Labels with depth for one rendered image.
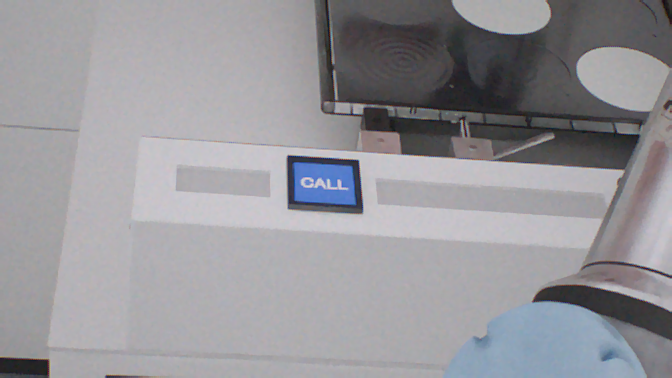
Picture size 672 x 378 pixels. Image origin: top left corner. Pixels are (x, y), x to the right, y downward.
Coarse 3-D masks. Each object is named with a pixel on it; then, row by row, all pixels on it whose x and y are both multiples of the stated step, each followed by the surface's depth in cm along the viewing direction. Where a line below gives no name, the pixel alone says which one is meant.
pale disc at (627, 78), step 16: (608, 48) 131; (624, 48) 131; (592, 64) 129; (608, 64) 129; (624, 64) 129; (640, 64) 130; (656, 64) 130; (592, 80) 127; (608, 80) 127; (624, 80) 127; (640, 80) 128; (656, 80) 128; (608, 96) 125; (624, 96) 125; (640, 96) 126; (656, 96) 126
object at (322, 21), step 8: (320, 0) 130; (320, 8) 129; (328, 8) 130; (320, 16) 128; (328, 16) 129; (320, 24) 127; (328, 24) 128; (320, 32) 126; (328, 32) 127; (320, 40) 125; (328, 40) 126; (320, 48) 125; (320, 56) 124; (328, 56) 124; (320, 64) 123; (328, 64) 123; (320, 72) 122; (328, 72) 122; (320, 80) 121; (328, 80) 121; (320, 88) 120; (328, 88) 120; (320, 96) 120; (328, 96) 119; (328, 104) 118; (328, 112) 119
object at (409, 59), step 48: (336, 0) 131; (384, 0) 132; (432, 0) 133; (576, 0) 137; (624, 0) 138; (336, 48) 125; (384, 48) 126; (432, 48) 127; (480, 48) 128; (528, 48) 129; (576, 48) 130; (384, 96) 121; (432, 96) 121; (480, 96) 122; (528, 96) 123; (576, 96) 124
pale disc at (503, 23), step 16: (464, 0) 134; (480, 0) 134; (496, 0) 135; (512, 0) 135; (528, 0) 136; (544, 0) 136; (464, 16) 132; (480, 16) 132; (496, 16) 133; (512, 16) 133; (528, 16) 133; (544, 16) 134; (512, 32) 131; (528, 32) 131
